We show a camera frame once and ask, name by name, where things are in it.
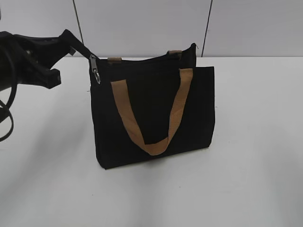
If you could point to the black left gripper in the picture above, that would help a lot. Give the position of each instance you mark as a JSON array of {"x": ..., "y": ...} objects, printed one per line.
[{"x": 33, "y": 58}]

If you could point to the silver zipper pull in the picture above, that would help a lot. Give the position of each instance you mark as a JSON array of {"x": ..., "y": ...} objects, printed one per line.
[{"x": 94, "y": 68}]

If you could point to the black tote bag tan handles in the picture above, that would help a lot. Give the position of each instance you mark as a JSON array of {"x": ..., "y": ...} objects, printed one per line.
[{"x": 153, "y": 108}]

